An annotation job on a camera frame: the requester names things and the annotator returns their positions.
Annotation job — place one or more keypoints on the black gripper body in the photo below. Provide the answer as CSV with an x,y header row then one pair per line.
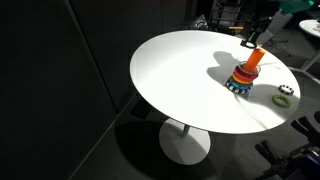
x,y
260,26

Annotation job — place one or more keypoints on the white green robot arm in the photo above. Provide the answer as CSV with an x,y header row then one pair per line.
x,y
278,23

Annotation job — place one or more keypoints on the orange stacking pole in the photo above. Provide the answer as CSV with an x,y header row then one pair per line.
x,y
254,59

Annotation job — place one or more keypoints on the yellow bar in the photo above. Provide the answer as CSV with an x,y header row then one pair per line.
x,y
236,28

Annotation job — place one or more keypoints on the dark metal rack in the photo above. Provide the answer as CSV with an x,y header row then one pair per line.
x,y
230,13

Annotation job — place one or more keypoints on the small white side table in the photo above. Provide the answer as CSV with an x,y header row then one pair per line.
x,y
310,27

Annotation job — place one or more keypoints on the black wheeled equipment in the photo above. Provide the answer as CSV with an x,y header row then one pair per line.
x,y
300,156

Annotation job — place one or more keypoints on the white table pedestal base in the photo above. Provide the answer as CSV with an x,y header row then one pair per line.
x,y
185,146

